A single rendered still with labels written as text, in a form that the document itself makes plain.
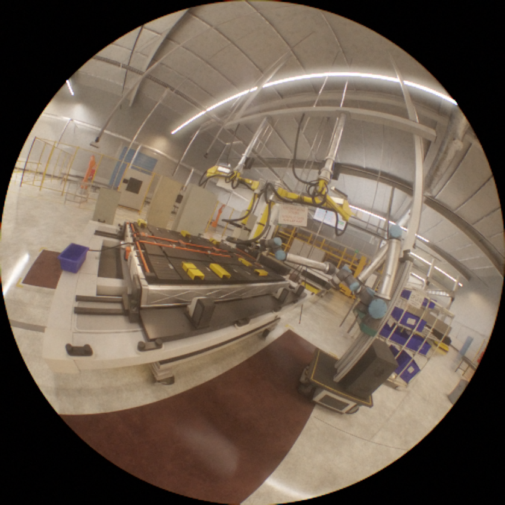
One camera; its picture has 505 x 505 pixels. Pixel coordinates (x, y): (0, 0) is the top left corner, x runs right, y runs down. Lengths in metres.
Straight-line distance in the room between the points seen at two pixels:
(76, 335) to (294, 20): 9.55
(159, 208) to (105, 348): 5.19
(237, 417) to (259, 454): 0.40
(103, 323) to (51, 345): 0.26
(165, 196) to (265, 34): 8.82
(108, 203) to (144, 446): 5.05
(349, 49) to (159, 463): 10.53
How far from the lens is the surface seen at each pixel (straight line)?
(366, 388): 1.95
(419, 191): 5.80
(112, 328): 0.72
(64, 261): 1.05
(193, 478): 1.39
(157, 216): 5.63
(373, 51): 9.22
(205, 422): 1.44
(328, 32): 9.06
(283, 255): 1.42
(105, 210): 5.22
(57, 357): 0.67
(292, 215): 1.79
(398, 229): 1.38
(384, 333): 3.03
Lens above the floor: 1.37
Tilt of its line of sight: 8 degrees down
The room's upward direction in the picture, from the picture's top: 23 degrees clockwise
